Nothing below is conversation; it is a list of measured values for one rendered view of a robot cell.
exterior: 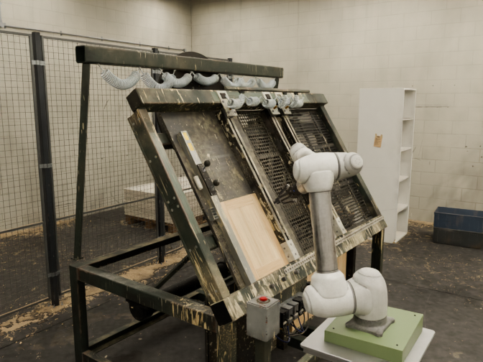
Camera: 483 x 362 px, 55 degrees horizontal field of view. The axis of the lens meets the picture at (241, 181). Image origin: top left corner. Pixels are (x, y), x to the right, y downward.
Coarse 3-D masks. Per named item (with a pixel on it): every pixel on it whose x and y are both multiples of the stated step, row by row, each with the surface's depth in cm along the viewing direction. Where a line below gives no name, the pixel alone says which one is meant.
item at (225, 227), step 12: (180, 132) 265; (192, 144) 266; (192, 156) 262; (192, 168) 263; (204, 192) 260; (216, 204) 258; (228, 228) 255; (228, 240) 254; (240, 252) 254; (240, 264) 251; (252, 276) 252
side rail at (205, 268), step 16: (144, 112) 249; (144, 128) 246; (144, 144) 248; (160, 144) 246; (160, 160) 242; (160, 176) 244; (176, 176) 244; (160, 192) 245; (176, 192) 239; (176, 208) 240; (176, 224) 242; (192, 224) 236; (192, 240) 236; (192, 256) 238; (208, 256) 234; (208, 272) 232; (208, 288) 234; (224, 288) 232
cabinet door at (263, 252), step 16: (224, 208) 264; (240, 208) 275; (256, 208) 285; (240, 224) 268; (256, 224) 279; (240, 240) 262; (256, 240) 272; (272, 240) 282; (256, 256) 265; (272, 256) 276; (256, 272) 259
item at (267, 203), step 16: (240, 96) 291; (224, 112) 298; (224, 128) 299; (240, 144) 295; (240, 160) 295; (256, 176) 291; (256, 192) 291; (272, 208) 290; (272, 224) 287; (288, 240) 285; (288, 256) 283
